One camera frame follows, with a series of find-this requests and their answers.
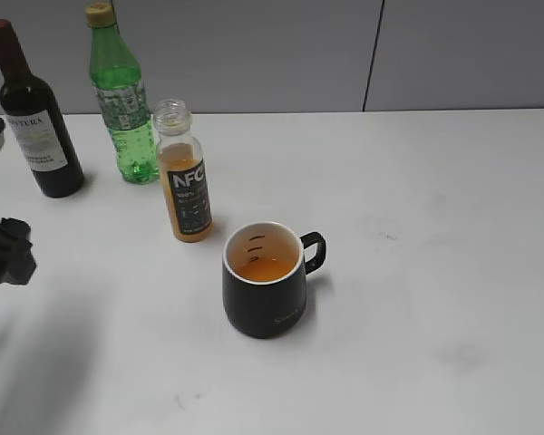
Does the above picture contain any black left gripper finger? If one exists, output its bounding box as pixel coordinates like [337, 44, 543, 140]
[0, 217, 36, 285]

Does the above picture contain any black mug white inside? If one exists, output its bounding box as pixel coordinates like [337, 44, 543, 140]
[222, 221, 326, 339]

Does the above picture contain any green plastic soda bottle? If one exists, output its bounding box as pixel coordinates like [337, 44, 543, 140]
[85, 3, 159, 185]

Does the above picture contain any NFC orange juice bottle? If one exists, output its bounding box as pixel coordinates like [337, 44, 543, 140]
[153, 99, 213, 243]

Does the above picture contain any dark red wine bottle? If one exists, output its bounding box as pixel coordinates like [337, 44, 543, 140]
[0, 19, 84, 198]

